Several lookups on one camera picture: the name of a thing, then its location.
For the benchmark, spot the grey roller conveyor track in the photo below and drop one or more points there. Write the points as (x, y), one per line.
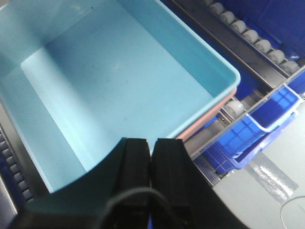
(259, 54)

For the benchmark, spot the grey floor tape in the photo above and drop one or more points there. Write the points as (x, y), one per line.
(271, 178)

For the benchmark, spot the light blue plastic box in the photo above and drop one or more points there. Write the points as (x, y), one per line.
(78, 75)

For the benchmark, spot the blue crate far right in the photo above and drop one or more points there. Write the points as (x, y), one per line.
(283, 20)

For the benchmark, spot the blue bin below shelf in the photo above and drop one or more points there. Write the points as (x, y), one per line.
(240, 144)

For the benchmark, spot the pink plastic box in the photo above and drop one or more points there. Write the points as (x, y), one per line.
(205, 118)

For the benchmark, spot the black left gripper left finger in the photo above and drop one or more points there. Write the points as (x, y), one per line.
(104, 196)

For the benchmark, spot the stainless steel shelf rack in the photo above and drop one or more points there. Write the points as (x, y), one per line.
(249, 96)

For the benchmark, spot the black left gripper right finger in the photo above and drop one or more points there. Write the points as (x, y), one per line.
(186, 190)

